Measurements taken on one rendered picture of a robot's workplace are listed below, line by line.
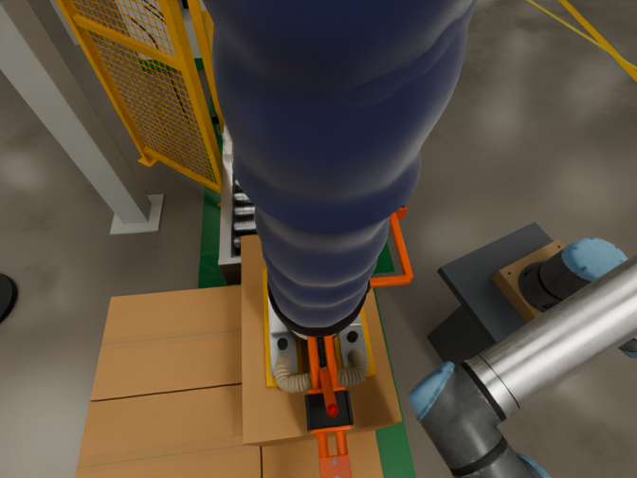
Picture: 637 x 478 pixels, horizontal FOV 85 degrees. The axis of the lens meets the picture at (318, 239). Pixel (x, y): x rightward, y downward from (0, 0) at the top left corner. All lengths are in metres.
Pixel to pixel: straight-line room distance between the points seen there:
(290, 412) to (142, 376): 0.71
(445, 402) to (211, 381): 1.02
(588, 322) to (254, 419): 0.74
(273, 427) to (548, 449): 1.58
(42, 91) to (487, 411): 1.87
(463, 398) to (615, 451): 1.92
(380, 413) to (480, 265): 0.74
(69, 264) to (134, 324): 1.08
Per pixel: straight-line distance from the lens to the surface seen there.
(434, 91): 0.31
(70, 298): 2.46
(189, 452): 1.43
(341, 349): 0.98
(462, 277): 1.42
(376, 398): 1.00
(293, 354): 0.98
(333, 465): 0.83
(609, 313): 0.61
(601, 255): 1.28
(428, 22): 0.25
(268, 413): 0.98
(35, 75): 1.88
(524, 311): 1.43
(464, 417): 0.57
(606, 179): 3.45
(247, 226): 1.67
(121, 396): 1.53
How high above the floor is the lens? 1.92
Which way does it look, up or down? 58 degrees down
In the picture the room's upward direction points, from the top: 4 degrees clockwise
